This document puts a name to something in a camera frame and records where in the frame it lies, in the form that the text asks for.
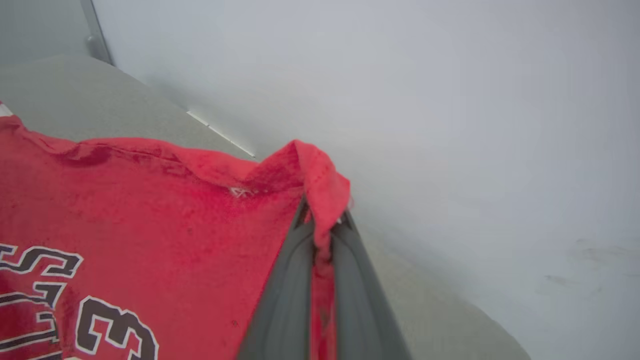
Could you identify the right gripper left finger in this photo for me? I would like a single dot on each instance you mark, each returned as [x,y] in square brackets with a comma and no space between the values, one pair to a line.
[285,310]

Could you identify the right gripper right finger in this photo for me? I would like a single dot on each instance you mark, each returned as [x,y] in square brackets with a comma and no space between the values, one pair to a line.
[360,310]

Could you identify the grey metal post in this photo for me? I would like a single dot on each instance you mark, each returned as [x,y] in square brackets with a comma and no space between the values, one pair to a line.
[95,30]

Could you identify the red basketball jersey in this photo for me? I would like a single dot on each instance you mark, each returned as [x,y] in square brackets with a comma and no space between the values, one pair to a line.
[150,225]

